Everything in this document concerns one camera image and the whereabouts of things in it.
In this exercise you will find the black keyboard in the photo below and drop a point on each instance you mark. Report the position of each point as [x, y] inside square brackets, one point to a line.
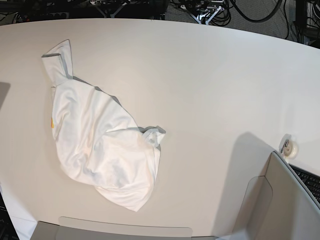
[308, 180]

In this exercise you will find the grey partition panel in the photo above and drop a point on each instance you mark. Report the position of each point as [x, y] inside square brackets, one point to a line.
[79, 229]
[277, 206]

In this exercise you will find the white printed t-shirt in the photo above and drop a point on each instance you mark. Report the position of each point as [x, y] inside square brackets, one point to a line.
[98, 142]

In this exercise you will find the grey partition panel right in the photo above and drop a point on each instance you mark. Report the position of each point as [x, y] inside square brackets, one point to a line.
[277, 206]

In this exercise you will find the clear tape roll dispenser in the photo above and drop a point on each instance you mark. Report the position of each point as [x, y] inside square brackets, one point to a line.
[288, 147]

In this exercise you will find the grey partition panel bottom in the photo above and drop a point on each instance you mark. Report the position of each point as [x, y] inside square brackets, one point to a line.
[79, 229]

